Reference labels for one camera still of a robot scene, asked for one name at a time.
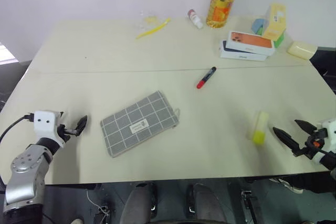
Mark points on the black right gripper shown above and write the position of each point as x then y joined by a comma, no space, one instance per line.
313,144

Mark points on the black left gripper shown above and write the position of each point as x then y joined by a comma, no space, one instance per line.
63,131

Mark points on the grey checked fabric pouch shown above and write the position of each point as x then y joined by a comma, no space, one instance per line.
139,123

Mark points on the yellow highlighter pen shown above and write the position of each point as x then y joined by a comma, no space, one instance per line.
258,128

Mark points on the cream soap bar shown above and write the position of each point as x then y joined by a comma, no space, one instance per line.
301,49

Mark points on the green block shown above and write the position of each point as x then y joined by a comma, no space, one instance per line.
279,41

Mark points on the grey rounded robot leg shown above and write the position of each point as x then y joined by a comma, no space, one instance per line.
137,203
207,203

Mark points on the white phone box blue print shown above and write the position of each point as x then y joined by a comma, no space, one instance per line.
236,54

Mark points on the white phone box orange print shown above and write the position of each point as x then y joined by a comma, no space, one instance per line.
250,43

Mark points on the red and black marker pen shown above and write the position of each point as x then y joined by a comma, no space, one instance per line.
206,78

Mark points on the yellow carton box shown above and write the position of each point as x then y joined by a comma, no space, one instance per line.
275,22

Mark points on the blue sponge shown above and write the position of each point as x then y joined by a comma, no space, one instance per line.
258,26

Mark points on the yellow toothbrush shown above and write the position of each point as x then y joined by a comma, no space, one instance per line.
153,28

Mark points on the yellow cooking oil bottle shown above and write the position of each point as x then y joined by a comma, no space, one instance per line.
222,1

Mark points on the small white bottle red cap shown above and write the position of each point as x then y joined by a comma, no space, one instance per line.
194,19

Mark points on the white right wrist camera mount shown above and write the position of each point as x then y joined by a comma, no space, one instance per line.
329,132

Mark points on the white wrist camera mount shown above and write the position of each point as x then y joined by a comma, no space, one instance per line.
45,125
329,132

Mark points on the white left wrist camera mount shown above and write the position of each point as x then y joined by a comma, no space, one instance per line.
45,125

